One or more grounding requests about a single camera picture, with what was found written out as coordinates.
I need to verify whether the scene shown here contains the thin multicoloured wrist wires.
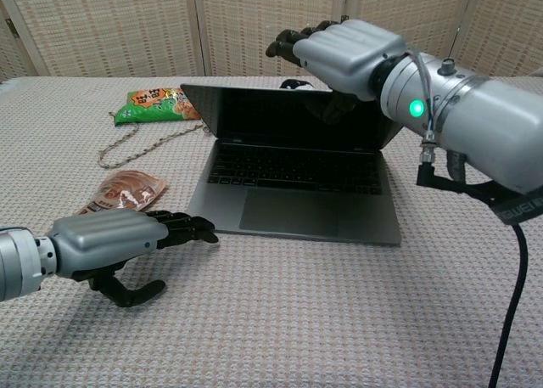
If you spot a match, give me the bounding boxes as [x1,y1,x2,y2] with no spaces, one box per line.
[409,51,438,137]

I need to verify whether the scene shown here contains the grey silver laptop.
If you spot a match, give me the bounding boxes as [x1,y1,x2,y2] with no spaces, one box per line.
[179,83,403,248]

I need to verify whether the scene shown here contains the woven folding screen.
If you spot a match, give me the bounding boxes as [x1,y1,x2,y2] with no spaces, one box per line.
[0,0,543,83]

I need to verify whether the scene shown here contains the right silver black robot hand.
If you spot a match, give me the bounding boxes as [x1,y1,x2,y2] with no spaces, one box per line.
[266,20,407,126]

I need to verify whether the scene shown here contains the brown spouted drink pouch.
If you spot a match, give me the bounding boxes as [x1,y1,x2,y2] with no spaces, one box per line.
[74,170,168,217]

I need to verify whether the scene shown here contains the green orange snack bag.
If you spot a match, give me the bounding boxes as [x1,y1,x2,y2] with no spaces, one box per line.
[109,87,201,127]

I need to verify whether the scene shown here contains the beige waffle-weave tablecloth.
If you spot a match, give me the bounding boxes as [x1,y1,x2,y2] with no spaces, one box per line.
[0,75,543,388]

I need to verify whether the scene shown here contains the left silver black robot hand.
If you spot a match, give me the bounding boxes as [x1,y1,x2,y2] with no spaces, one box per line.
[45,209,221,308]

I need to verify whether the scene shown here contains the black cable with metal connector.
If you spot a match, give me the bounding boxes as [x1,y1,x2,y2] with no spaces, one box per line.
[415,131,543,388]

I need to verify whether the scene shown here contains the beige braided rope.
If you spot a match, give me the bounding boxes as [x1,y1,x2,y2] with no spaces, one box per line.
[97,122,209,170]

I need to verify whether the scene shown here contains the black white plush doll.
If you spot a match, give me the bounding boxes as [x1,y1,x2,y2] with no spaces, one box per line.
[279,78,316,92]

